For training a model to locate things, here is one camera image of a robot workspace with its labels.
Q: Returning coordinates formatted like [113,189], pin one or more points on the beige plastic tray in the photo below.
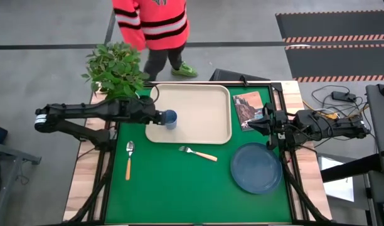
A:
[198,113]

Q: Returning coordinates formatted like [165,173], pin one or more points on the black striped floor mat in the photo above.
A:
[333,23]
[336,62]

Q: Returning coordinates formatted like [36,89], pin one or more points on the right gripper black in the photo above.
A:
[278,128]

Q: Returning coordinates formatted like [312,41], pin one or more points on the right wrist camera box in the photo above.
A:
[268,110]

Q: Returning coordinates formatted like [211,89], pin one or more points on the white paper sheet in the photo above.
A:
[336,185]

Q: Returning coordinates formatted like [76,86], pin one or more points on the landscape picture book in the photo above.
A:
[247,106]

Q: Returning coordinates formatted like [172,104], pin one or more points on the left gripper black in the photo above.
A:
[141,113]

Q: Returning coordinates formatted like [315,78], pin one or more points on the person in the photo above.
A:
[154,25]

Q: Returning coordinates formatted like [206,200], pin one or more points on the black power adapter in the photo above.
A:
[343,96]

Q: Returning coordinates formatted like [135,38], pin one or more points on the blue plastic cup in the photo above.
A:
[171,120]

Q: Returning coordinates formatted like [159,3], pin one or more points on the green table mat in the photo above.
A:
[179,188]

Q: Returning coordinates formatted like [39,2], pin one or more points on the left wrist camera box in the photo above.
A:
[145,100]

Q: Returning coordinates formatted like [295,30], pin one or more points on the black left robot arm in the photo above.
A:
[85,110]

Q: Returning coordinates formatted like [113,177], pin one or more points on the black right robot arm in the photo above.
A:
[330,125]

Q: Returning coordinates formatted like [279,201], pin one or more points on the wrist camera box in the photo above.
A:
[145,100]
[268,110]

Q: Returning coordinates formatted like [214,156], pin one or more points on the blue round plate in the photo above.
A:
[256,168]

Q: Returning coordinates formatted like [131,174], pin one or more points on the potted green plant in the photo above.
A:
[115,72]

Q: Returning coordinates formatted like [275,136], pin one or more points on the black table frame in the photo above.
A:
[101,201]

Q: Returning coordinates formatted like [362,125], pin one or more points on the grey desk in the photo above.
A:
[10,153]

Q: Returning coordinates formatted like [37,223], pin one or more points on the black chair back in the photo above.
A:
[232,75]

